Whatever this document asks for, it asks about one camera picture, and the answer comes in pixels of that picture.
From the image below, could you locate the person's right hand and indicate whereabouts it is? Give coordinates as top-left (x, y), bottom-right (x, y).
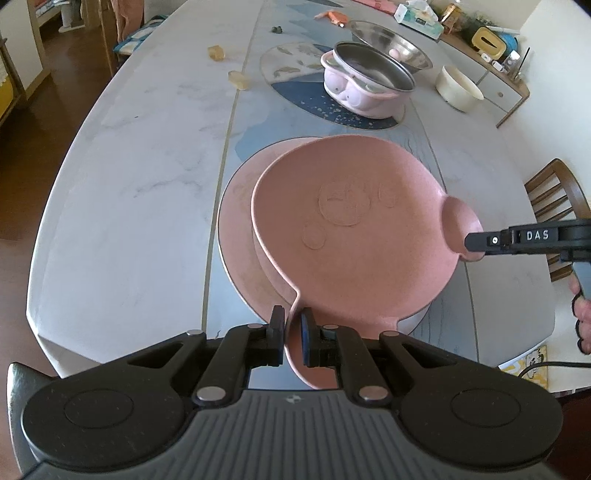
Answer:
top-left (569, 272), bottom-right (591, 355)

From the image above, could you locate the sofa with lace cover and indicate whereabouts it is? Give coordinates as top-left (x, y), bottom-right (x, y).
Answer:
top-left (0, 37), bottom-right (51, 125)

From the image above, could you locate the black cable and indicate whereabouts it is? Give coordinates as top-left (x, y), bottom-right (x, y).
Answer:
top-left (519, 361), bottom-right (578, 379)

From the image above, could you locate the large steel bowl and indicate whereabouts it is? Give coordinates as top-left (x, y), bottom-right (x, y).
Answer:
top-left (348, 20), bottom-right (434, 75)

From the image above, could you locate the large white plate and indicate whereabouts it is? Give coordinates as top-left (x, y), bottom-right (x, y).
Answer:
top-left (217, 137), bottom-right (432, 335)

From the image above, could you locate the pink pot with steel liner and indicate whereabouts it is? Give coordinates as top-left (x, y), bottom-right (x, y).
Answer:
top-left (322, 41), bottom-right (416, 118)

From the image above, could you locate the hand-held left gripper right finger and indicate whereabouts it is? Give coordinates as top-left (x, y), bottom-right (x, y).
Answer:
top-left (299, 308), bottom-right (455, 408)

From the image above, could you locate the yellow tissue holder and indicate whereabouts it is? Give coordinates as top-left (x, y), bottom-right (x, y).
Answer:
top-left (463, 27), bottom-right (506, 58)

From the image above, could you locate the tissue box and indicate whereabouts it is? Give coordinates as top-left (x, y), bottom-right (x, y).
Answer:
top-left (394, 0), bottom-right (445, 40)

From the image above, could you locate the pink mouse-shaped plate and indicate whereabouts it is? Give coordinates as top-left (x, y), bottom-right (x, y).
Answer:
top-left (250, 135), bottom-right (485, 391)

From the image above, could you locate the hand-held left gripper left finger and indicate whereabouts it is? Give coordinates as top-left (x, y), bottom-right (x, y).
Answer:
top-left (122, 305), bottom-right (287, 408)

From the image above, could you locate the cream bowl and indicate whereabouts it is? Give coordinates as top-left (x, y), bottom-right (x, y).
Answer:
top-left (435, 65), bottom-right (485, 113)

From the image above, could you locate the yellow printed bag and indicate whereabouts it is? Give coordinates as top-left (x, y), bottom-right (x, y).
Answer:
top-left (499, 344), bottom-right (550, 393)

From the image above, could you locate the wooden chair with dark seat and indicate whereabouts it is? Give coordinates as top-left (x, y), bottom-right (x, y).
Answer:
top-left (524, 158), bottom-right (591, 282)

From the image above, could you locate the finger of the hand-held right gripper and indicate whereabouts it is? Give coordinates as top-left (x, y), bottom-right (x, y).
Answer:
top-left (464, 220), bottom-right (591, 260)

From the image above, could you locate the white drawer cabinet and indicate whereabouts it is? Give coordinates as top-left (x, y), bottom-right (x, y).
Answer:
top-left (438, 34), bottom-right (531, 127)

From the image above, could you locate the wooden chair with pink cloth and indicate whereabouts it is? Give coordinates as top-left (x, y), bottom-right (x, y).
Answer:
top-left (99, 0), bottom-right (167, 75)

